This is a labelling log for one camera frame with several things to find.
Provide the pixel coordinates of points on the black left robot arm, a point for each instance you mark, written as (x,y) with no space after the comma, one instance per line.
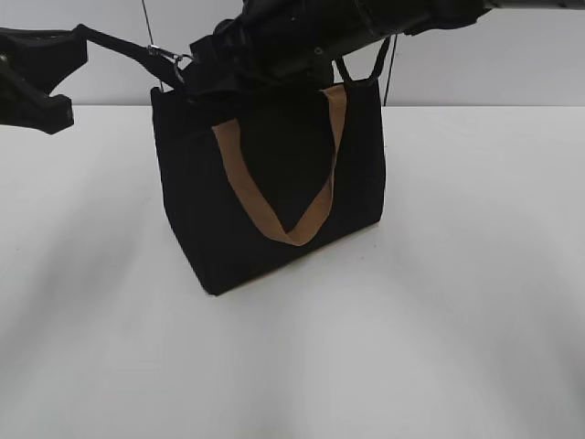
(33,64)

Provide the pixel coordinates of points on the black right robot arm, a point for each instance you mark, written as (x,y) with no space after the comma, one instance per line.
(412,17)

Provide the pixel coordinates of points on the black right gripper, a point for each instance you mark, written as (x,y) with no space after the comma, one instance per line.
(276,43)

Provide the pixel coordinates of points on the black bag with tan handles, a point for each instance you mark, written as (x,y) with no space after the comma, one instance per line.
(252,185)

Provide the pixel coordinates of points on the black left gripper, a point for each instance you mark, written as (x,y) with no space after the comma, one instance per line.
(33,64)

